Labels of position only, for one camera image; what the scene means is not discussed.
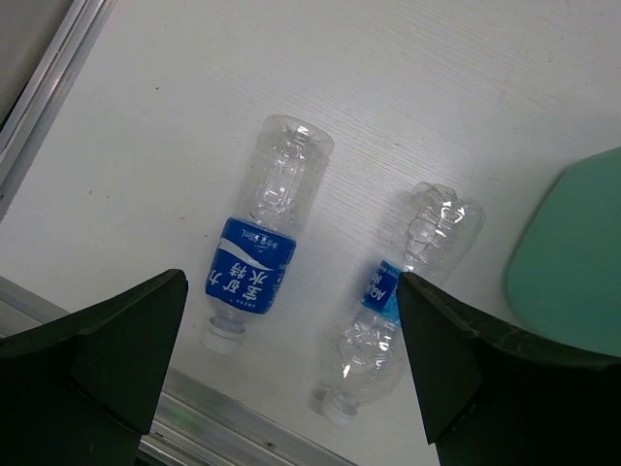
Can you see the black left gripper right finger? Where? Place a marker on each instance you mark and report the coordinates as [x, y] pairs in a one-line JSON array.
[[491, 393]]

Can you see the crushed clear bottle light-blue label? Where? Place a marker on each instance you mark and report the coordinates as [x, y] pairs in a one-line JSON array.
[[428, 229]]

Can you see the green plastic bin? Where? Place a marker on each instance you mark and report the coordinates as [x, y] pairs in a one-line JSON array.
[[563, 281]]

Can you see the clear bottle dark blue label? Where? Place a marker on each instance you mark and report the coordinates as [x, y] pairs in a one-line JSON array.
[[258, 241]]

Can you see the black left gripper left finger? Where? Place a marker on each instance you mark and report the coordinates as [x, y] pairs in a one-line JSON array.
[[82, 388]]

